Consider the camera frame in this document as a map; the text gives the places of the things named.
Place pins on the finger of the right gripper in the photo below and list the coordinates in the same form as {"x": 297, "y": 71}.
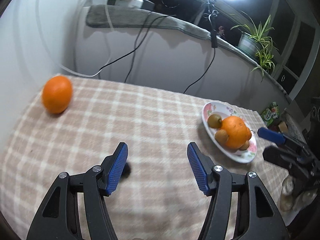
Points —
{"x": 278, "y": 138}
{"x": 282, "y": 158}

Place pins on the black power adapter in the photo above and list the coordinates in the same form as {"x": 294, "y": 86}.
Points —
{"x": 148, "y": 5}

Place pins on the small tangerine back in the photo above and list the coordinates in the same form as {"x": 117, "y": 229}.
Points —
{"x": 245, "y": 146}

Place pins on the large orange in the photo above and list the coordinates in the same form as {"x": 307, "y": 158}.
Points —
{"x": 237, "y": 130}

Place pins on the green kiwi left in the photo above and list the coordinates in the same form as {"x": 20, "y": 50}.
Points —
{"x": 214, "y": 121}

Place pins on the floral white plate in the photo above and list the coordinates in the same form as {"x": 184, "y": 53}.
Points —
{"x": 225, "y": 110}

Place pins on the medium orange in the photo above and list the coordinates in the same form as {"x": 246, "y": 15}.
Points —
{"x": 57, "y": 94}

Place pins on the dark plum left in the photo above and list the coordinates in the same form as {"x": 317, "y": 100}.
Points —
{"x": 126, "y": 170}

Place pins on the brown kiwi front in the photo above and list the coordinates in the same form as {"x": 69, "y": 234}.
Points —
{"x": 221, "y": 136}

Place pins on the pink checked tablecloth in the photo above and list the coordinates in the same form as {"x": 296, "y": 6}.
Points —
{"x": 160, "y": 199}

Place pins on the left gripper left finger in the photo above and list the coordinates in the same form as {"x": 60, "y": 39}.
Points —
{"x": 58, "y": 216}

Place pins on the grey windowsill mat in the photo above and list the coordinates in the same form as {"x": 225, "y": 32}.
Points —
{"x": 122, "y": 17}

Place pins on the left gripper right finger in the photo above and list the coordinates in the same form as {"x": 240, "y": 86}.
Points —
{"x": 257, "y": 216}

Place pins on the potted spider plant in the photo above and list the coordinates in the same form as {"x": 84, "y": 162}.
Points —
{"x": 261, "y": 44}

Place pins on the green snack bag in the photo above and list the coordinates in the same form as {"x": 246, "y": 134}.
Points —
{"x": 271, "y": 114}

